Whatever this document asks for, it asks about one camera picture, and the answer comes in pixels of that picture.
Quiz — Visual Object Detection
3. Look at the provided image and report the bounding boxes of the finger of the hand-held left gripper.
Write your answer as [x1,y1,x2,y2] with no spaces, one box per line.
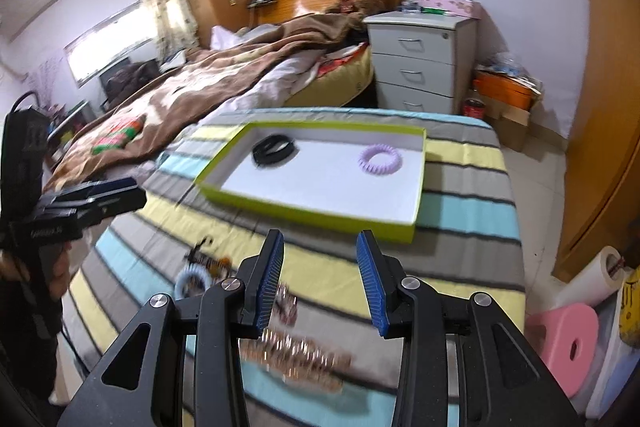
[40,191,147,229]
[62,177,140,202]

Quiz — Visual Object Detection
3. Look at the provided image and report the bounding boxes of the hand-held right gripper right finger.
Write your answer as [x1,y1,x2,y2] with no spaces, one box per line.
[356,231,583,427]

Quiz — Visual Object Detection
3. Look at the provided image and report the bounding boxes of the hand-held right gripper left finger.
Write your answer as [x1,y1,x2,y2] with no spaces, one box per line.
[57,229,286,427]

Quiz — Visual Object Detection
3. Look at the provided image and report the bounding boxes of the pink and black hair tie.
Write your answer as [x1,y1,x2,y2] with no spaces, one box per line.
[272,287,299,325]

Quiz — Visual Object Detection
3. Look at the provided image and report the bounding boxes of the brown beaded bracelet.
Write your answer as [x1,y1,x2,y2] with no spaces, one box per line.
[182,237,233,280]

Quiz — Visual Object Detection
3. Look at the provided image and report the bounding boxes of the blue spiral hair tie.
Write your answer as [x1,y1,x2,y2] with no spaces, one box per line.
[175,269,216,300]

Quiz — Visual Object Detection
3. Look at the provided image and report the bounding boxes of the lime green cardboard tray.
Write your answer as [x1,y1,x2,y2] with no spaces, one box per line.
[194,122,428,244]

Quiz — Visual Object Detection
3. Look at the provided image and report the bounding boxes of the person's left hand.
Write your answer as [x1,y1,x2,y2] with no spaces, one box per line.
[0,244,72,300]

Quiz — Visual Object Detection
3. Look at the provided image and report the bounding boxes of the red and green packet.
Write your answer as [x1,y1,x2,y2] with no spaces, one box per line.
[91,114,147,155]

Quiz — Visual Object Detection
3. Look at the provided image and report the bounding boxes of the striped table cloth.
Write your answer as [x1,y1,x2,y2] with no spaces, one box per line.
[62,107,526,427]

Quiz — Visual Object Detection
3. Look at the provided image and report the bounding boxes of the black wristband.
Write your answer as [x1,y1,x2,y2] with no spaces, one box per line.
[251,134,301,168]

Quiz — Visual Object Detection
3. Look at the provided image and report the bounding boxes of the window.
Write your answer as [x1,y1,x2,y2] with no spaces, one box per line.
[62,0,156,90]

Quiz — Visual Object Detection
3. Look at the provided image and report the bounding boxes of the brown blanket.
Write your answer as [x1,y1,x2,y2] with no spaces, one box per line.
[45,12,366,192]

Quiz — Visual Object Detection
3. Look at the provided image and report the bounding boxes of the pink bucket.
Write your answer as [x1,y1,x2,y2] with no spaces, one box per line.
[525,302,601,400]

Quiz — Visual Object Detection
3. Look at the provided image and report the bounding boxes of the yellow-green mattress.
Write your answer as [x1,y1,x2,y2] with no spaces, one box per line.
[285,47,376,108]

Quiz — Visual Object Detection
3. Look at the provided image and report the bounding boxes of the cola bottle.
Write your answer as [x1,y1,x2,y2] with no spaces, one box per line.
[462,88,487,120]

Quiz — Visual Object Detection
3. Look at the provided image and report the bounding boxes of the cardboard box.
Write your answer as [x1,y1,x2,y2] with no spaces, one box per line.
[487,99,533,152]

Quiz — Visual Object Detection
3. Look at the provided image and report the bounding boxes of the white paper roll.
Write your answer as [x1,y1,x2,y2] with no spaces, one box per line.
[547,246,626,313]

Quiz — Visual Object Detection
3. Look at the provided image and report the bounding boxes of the orange storage box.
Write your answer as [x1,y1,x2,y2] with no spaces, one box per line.
[474,72,533,112]

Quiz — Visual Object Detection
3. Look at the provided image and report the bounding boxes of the grey drawer nightstand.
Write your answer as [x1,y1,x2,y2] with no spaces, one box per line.
[362,11,483,116]

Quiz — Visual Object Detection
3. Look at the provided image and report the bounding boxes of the clear plastic bag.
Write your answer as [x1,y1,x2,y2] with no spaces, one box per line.
[475,52,543,95]

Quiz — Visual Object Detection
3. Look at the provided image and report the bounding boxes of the yellow printed sheet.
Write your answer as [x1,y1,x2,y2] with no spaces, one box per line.
[617,264,640,358]

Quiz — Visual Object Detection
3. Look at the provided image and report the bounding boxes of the large wooden wardrobe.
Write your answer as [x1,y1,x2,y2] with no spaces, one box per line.
[552,0,640,283]

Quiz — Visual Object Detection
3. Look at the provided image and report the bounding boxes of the pink floral box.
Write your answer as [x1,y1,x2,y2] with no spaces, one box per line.
[415,0,476,18]

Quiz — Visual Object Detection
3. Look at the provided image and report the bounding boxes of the purple spiral hair tie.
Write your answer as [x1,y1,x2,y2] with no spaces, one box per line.
[357,145,405,178]

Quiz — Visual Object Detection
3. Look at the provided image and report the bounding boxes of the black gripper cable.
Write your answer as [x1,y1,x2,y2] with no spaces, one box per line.
[60,329,98,380]

